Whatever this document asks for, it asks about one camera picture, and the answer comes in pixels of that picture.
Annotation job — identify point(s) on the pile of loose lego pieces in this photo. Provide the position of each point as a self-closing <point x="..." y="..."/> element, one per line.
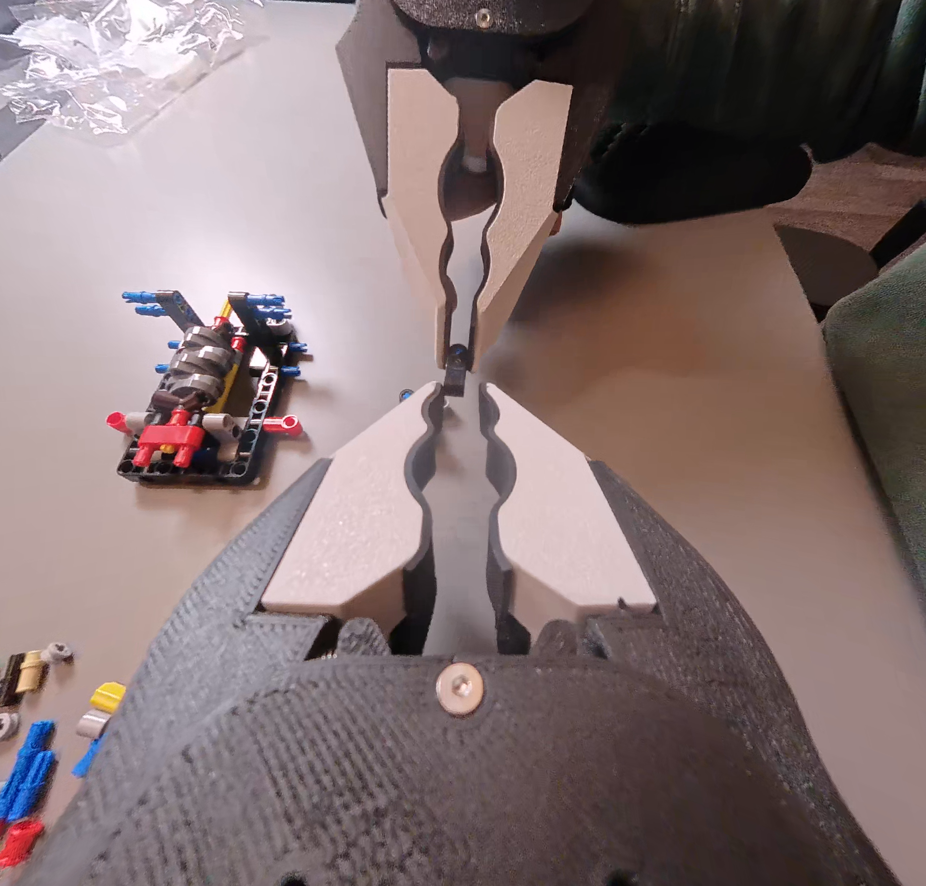
<point x="29" y="777"/>

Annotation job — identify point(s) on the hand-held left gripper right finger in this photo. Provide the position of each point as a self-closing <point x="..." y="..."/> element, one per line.
<point x="579" y="531"/>

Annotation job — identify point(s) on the grey round seat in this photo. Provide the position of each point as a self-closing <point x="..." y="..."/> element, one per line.
<point x="825" y="264"/>

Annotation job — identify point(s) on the person's right forearm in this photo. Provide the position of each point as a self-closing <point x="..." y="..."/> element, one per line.
<point x="723" y="47"/>

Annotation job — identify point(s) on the lego engine assembly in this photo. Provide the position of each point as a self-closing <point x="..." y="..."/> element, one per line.
<point x="202" y="372"/>

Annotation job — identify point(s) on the clear plastic bag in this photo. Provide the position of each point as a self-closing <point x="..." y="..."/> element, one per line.
<point x="108" y="54"/>

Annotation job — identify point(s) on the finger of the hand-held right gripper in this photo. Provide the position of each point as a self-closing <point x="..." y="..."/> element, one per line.
<point x="532" y="162"/>
<point x="416" y="177"/>

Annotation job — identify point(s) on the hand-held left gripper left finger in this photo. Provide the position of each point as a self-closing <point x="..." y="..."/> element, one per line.
<point x="340" y="531"/>

